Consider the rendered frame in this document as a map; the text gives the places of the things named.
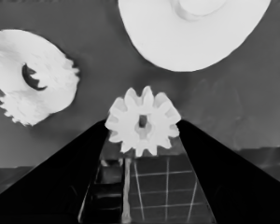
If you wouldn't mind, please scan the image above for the large thick white disc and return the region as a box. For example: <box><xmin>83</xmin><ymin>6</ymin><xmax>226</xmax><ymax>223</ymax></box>
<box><xmin>117</xmin><ymin>0</ymin><xmax>273</xmax><ymax>73</ymax></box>

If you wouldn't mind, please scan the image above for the dark robot body block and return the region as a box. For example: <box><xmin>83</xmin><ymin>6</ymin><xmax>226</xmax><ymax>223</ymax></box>
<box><xmin>78</xmin><ymin>157</ymin><xmax>133</xmax><ymax>224</ymax></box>

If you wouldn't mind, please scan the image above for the small white toothed gear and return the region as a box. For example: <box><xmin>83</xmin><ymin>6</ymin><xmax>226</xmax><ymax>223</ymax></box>
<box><xmin>104</xmin><ymin>85</ymin><xmax>182</xmax><ymax>158</ymax></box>

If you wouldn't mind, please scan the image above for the white round carrier with pins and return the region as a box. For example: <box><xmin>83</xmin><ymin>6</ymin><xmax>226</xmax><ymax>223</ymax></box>
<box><xmin>0</xmin><ymin>25</ymin><xmax>73</xmax><ymax>104</ymax></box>

